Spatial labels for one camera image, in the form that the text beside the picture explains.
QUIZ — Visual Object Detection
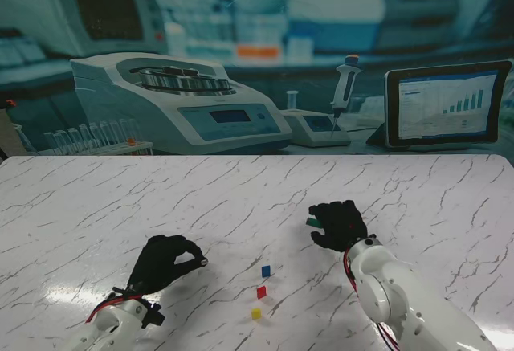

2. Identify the black left wrist camera bracket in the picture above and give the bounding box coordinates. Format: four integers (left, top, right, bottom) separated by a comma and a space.
140, 302, 166, 329

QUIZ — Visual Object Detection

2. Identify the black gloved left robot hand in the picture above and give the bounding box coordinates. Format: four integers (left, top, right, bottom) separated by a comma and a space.
128, 235, 210, 295

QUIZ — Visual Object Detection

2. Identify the red left arm cable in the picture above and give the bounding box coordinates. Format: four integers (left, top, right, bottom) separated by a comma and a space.
86, 293, 144, 323

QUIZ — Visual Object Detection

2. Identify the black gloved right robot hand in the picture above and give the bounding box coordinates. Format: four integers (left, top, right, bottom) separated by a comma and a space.
308, 200, 369, 254

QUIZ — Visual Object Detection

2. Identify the beige board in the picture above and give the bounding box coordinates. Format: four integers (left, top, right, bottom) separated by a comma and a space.
0, 108, 22, 156

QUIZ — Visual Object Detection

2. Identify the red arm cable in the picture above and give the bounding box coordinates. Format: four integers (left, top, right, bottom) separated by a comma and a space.
86, 293, 144, 323
343, 251, 402, 351

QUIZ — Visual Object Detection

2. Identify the printed laboratory backdrop banner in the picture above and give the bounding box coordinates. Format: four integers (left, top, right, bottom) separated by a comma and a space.
0, 0, 514, 156

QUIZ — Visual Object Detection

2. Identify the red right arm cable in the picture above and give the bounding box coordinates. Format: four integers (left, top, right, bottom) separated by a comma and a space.
343, 251, 402, 351

